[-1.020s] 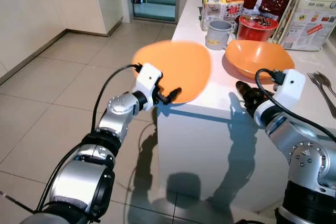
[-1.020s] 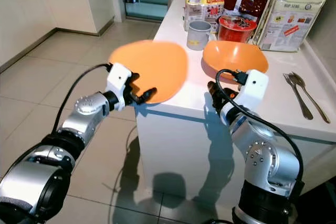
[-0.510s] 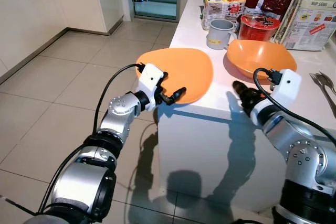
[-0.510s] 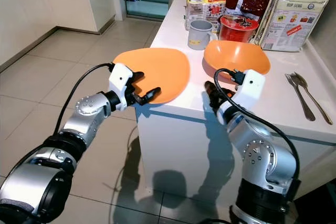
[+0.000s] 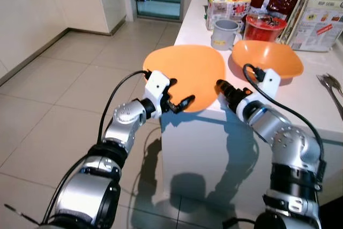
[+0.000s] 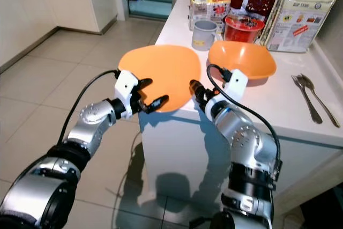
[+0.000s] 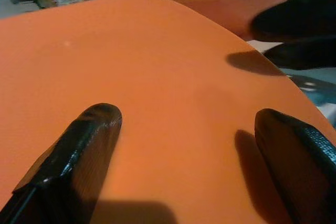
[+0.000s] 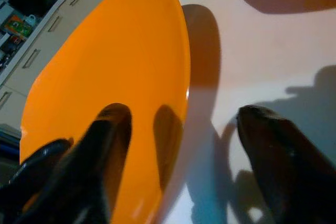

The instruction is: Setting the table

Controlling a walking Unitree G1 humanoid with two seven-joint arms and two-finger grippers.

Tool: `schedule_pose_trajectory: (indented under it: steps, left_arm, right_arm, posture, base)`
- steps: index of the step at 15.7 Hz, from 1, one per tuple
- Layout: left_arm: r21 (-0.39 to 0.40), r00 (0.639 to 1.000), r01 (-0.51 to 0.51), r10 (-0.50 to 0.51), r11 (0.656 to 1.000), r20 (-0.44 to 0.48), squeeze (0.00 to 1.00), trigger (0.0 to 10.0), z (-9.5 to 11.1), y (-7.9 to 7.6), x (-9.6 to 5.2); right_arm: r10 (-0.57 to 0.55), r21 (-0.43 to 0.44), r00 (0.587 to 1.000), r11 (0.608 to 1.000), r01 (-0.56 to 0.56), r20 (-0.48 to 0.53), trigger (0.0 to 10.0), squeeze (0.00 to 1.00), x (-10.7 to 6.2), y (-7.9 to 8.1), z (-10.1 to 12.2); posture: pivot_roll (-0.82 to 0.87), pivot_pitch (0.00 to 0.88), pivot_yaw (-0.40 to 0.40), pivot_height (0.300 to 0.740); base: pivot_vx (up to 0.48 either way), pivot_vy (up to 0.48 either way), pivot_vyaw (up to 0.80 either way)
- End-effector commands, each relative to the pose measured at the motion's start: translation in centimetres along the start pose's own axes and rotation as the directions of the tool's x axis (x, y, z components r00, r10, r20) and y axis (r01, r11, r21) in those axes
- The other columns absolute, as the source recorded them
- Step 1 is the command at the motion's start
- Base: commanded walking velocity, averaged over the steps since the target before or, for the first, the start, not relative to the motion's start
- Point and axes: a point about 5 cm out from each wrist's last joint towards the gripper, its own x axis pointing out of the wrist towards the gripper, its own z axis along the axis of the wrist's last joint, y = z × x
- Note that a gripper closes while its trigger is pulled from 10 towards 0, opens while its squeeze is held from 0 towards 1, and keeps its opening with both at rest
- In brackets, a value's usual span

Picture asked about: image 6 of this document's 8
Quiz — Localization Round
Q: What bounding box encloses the orange plastic plate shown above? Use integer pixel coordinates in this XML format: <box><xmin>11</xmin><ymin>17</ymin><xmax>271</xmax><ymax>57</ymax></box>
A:
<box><xmin>118</xmin><ymin>45</ymin><xmax>202</xmax><ymax>113</ymax></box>

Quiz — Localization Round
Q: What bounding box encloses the grey mug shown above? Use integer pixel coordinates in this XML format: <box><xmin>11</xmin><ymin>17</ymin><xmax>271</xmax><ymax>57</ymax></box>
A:
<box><xmin>191</xmin><ymin>20</ymin><xmax>223</xmax><ymax>51</ymax></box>

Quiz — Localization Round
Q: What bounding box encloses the orange plastic bowl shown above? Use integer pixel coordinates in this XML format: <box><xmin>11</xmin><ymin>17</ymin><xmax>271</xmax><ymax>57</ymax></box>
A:
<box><xmin>208</xmin><ymin>41</ymin><xmax>277</xmax><ymax>81</ymax></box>

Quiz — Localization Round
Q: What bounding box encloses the white kitchen island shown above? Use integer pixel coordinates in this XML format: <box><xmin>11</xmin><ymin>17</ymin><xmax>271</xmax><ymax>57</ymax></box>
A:
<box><xmin>138</xmin><ymin>0</ymin><xmax>343</xmax><ymax>224</ymax></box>

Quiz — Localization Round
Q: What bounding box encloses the red instant noodle cup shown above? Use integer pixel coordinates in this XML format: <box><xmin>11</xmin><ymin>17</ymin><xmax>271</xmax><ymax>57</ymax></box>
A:
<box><xmin>223</xmin><ymin>14</ymin><xmax>265</xmax><ymax>43</ymax></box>

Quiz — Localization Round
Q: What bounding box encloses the metal spoon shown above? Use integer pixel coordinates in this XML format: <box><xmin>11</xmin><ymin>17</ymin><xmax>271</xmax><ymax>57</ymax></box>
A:
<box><xmin>299</xmin><ymin>73</ymin><xmax>341</xmax><ymax>129</ymax></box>

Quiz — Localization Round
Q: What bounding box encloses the dark red snack packet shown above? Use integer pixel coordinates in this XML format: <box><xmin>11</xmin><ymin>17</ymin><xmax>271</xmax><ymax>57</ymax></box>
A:
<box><xmin>228</xmin><ymin>0</ymin><xmax>278</xmax><ymax>21</ymax></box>

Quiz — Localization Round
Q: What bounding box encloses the large white printed bag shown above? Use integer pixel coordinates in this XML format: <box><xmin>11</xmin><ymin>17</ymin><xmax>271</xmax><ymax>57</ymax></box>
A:
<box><xmin>265</xmin><ymin>0</ymin><xmax>339</xmax><ymax>54</ymax></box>

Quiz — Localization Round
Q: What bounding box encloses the white kitchen cabinet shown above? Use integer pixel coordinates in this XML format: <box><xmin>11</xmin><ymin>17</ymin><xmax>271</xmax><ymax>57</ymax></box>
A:
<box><xmin>0</xmin><ymin>0</ymin><xmax>118</xmax><ymax>71</ymax></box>

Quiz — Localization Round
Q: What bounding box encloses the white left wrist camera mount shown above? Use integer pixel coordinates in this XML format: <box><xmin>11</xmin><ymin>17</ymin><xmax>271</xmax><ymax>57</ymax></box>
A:
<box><xmin>114</xmin><ymin>70</ymin><xmax>143</xmax><ymax>117</ymax></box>

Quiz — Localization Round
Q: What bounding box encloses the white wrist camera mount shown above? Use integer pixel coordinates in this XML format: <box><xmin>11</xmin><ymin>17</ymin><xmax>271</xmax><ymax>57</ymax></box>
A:
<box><xmin>225</xmin><ymin>69</ymin><xmax>249</xmax><ymax>101</ymax></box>
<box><xmin>114</xmin><ymin>70</ymin><xmax>143</xmax><ymax>117</ymax></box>

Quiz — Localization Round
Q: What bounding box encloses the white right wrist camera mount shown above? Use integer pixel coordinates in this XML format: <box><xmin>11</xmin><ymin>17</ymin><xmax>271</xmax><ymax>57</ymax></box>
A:
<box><xmin>225</xmin><ymin>69</ymin><xmax>249</xmax><ymax>101</ymax></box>

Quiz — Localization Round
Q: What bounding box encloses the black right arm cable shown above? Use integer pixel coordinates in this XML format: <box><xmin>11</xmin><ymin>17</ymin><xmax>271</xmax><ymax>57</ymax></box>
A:
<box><xmin>206</xmin><ymin>64</ymin><xmax>282</xmax><ymax>162</ymax></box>

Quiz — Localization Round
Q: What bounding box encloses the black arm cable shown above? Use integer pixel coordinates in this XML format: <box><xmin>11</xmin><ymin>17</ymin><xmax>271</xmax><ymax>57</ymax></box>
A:
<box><xmin>56</xmin><ymin>70</ymin><xmax>121</xmax><ymax>146</ymax></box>
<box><xmin>206</xmin><ymin>64</ymin><xmax>282</xmax><ymax>162</ymax></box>

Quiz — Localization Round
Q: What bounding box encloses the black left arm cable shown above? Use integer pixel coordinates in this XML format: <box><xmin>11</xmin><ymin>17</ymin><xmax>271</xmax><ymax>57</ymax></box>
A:
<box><xmin>56</xmin><ymin>70</ymin><xmax>121</xmax><ymax>146</ymax></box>

